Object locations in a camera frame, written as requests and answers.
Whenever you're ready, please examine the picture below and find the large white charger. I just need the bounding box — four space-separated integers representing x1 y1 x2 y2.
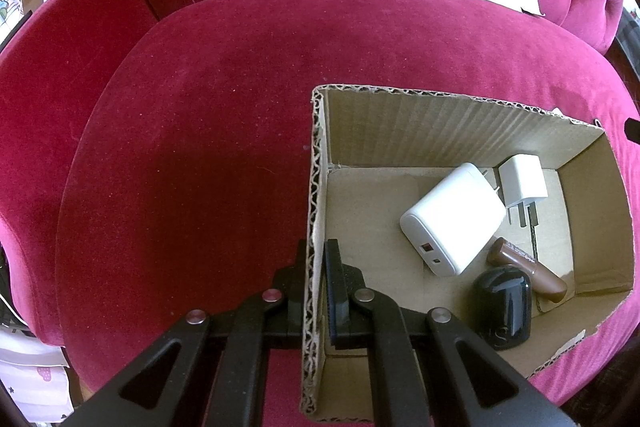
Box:
399 162 506 277

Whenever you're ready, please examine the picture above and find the black tape roll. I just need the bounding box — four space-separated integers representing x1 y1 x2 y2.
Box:
472 265 532 351

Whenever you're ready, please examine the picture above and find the brown lipstick tube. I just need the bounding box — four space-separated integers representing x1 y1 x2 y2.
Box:
487 237 568 303

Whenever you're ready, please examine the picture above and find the small white plug adapter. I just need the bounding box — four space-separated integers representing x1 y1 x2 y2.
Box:
498 154 548 228

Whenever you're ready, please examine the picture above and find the red velvet tufted sofa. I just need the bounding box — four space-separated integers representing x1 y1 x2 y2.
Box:
0 0 640 427

